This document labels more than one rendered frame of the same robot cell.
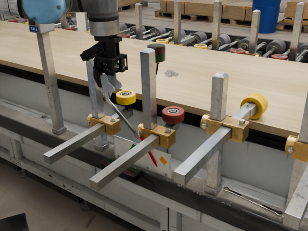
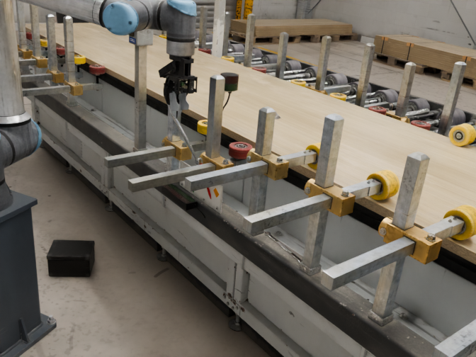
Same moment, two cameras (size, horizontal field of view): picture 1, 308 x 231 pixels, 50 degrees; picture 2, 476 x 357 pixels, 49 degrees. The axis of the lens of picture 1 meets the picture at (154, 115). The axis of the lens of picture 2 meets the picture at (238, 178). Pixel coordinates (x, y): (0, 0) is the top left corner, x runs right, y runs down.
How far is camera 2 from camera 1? 0.74 m
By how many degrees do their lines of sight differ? 13
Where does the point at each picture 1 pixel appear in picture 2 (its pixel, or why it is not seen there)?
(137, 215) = (208, 272)
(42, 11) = (117, 24)
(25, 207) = (99, 241)
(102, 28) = (174, 48)
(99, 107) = (174, 129)
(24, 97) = (125, 116)
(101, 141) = (171, 166)
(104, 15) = (178, 36)
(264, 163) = not seen: hidden behind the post
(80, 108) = not seen: hidden behind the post
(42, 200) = (119, 239)
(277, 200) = (325, 264)
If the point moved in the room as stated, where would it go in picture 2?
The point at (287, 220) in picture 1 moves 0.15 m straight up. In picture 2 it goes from (245, 224) to (251, 164)
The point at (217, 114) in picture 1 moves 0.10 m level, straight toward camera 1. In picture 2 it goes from (260, 149) to (244, 159)
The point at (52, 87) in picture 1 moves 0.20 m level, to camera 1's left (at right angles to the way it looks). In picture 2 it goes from (139, 103) to (95, 95)
